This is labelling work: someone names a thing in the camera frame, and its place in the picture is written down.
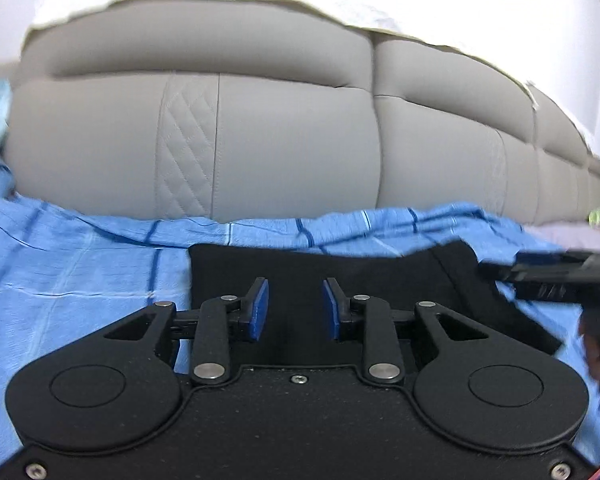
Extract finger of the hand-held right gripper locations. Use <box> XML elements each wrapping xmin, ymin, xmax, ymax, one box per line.
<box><xmin>479</xmin><ymin>260</ymin><xmax>520</xmax><ymax>287</ymax></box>

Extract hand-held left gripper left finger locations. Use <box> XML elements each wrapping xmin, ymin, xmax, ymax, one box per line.
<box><xmin>102</xmin><ymin>277</ymin><xmax>270</xmax><ymax>387</ymax></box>

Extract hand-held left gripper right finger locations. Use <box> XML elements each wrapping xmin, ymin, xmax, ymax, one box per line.
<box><xmin>322</xmin><ymin>278</ymin><xmax>496</xmax><ymax>387</ymax></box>

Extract black pants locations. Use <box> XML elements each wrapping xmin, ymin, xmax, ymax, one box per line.
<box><xmin>187</xmin><ymin>239</ymin><xmax>565</xmax><ymax>368</ymax></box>

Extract person's right hand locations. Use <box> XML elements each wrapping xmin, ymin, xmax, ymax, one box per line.
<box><xmin>578</xmin><ymin>305</ymin><xmax>600</xmax><ymax>382</ymax></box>

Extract pale lilac pillow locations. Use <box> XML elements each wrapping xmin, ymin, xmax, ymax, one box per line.
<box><xmin>524</xmin><ymin>221</ymin><xmax>600</xmax><ymax>253</ymax></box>

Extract grey padded headboard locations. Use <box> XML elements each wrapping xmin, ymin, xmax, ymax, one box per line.
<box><xmin>2</xmin><ymin>0</ymin><xmax>600</xmax><ymax>226</ymax></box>

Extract blue checked bedsheet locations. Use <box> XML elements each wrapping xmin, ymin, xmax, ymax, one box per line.
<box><xmin>0</xmin><ymin>157</ymin><xmax>600</xmax><ymax>466</ymax></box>

